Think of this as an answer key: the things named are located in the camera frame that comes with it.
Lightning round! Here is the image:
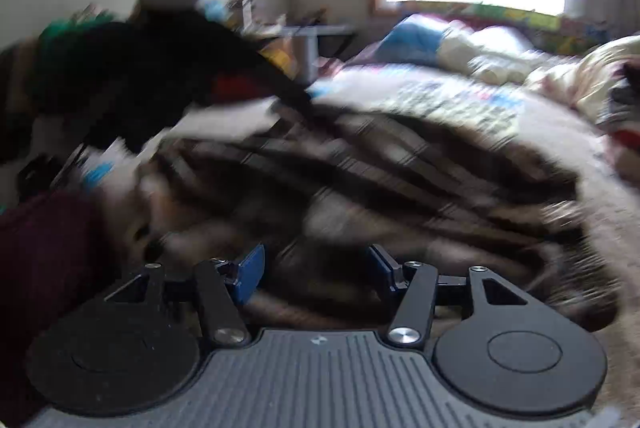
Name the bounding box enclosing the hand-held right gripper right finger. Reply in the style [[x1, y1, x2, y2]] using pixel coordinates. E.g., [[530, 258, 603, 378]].
[[367, 245, 528, 348]]

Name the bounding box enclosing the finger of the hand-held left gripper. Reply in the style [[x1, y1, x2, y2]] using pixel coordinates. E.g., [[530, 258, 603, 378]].
[[247, 50, 313, 114]]

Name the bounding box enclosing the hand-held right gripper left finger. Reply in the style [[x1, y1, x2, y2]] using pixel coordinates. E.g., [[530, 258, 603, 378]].
[[105, 244, 265, 348]]

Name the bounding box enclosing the brown striped garment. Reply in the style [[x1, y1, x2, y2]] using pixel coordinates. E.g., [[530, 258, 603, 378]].
[[100, 100, 621, 334]]

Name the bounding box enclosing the stack of folded clothes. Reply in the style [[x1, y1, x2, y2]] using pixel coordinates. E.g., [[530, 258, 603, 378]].
[[600, 58, 640, 170]]

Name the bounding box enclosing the yellow folded garment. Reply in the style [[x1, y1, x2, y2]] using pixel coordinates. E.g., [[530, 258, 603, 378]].
[[260, 43, 302, 75]]

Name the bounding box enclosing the red folded garment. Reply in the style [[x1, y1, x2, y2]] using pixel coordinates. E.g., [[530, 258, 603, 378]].
[[211, 77, 263, 105]]

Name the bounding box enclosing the side table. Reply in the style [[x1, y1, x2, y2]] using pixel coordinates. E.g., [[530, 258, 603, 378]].
[[270, 23, 362, 80]]

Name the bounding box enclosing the green cloth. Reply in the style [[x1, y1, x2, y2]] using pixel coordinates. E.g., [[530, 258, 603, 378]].
[[37, 10, 122, 47]]

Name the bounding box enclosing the blue plastic bag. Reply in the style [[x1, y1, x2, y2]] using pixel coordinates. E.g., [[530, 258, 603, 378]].
[[80, 160, 117, 190]]

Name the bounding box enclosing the blue pillow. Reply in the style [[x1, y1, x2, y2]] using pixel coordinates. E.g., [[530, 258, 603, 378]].
[[380, 14, 452, 60]]

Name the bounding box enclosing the white duvet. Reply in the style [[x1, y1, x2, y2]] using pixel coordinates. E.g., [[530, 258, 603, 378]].
[[440, 25, 542, 84]]

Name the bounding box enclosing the maroon clothing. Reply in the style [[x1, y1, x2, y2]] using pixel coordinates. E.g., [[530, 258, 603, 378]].
[[0, 190, 117, 425]]

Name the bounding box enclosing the colourful printed cloth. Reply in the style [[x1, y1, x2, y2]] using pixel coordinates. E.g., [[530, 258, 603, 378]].
[[400, 0, 640, 55]]

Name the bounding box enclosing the cream comforter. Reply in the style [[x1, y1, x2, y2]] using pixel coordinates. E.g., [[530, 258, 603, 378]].
[[525, 35, 640, 125]]

